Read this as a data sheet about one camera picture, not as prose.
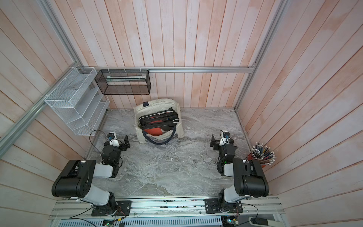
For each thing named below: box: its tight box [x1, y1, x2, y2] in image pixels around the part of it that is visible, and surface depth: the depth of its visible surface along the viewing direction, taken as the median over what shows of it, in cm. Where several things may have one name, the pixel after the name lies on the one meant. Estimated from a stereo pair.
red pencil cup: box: [246, 141, 277, 168], surface depth 78 cm
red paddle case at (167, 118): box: [138, 111, 180, 129], surface depth 95 cm
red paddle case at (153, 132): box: [143, 127, 164, 137], surface depth 90 cm
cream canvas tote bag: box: [133, 98, 185, 145], surface depth 93 cm
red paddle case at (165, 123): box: [138, 117, 180, 131], surface depth 94 cm
